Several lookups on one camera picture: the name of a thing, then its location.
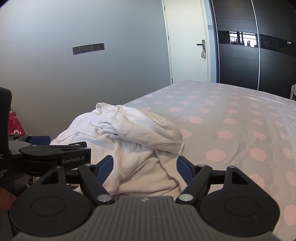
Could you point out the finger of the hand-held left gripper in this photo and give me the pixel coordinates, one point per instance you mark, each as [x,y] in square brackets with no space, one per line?
[40,139]
[78,144]

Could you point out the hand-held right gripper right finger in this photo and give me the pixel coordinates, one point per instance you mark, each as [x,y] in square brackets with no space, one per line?
[184,170]

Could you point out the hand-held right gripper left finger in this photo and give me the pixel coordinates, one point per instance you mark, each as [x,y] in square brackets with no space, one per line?
[105,168]

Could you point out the white garment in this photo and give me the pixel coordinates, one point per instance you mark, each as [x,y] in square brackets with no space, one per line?
[87,125]

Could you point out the cream long-sleeved shirt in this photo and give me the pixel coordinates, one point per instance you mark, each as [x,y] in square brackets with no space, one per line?
[143,166]

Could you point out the red bag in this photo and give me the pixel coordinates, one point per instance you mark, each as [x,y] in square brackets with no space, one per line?
[16,125]

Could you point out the bed with pink-dotted sheet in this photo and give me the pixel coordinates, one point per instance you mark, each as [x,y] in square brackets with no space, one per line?
[231,115]

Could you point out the white door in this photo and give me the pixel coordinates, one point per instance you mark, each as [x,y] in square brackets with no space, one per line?
[185,58]

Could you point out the dark wardrobe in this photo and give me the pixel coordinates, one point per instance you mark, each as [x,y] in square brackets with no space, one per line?
[242,69]

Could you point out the small patterned hanging pouch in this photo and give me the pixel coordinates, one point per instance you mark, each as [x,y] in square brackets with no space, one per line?
[203,53]

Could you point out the white bedside furniture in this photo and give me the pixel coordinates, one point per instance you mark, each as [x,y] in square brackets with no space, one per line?
[293,92]

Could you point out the grey wall switch panel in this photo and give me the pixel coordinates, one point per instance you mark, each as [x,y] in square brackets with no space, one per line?
[89,48]

